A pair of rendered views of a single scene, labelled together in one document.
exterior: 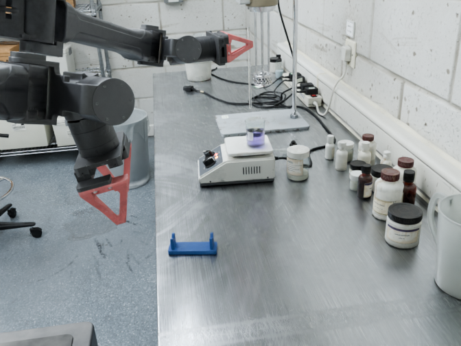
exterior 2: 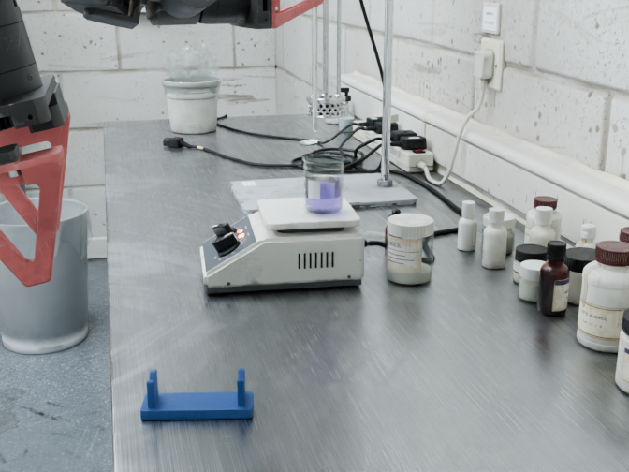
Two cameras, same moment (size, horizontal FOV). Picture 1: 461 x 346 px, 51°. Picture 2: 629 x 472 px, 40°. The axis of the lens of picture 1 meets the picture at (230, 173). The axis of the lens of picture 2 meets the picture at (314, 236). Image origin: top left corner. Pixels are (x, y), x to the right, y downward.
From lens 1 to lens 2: 0.24 m
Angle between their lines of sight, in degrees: 10
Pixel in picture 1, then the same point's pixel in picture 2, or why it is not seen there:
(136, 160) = (64, 297)
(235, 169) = (283, 257)
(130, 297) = not seen: outside the picture
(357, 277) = (577, 458)
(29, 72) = not seen: outside the picture
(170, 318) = not seen: outside the picture
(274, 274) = (388, 457)
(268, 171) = (350, 263)
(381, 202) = (600, 311)
